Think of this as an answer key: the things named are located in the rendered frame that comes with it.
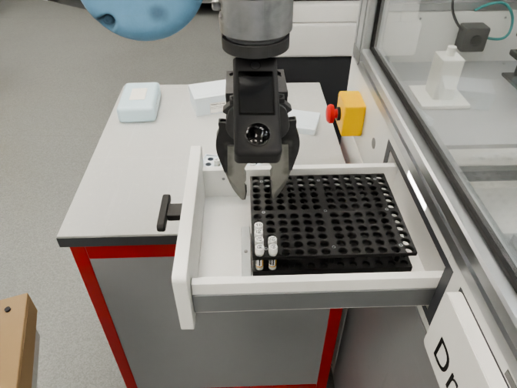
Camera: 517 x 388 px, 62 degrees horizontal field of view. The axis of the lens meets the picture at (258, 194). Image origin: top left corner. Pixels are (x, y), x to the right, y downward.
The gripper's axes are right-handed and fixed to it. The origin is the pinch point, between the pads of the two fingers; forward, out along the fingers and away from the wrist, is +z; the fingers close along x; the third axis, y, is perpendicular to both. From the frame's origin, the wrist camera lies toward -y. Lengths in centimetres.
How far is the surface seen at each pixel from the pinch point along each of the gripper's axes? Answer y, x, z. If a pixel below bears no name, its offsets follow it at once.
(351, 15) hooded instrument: 84, -30, 5
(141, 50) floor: 295, 83, 95
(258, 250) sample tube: -4.2, 0.2, 6.2
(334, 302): -8.3, -9.7, 12.5
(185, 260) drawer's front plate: -7.0, 9.3, 4.5
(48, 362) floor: 33, 69, 96
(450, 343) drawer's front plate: -17.1, -21.1, 8.9
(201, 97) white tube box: 58, 13, 16
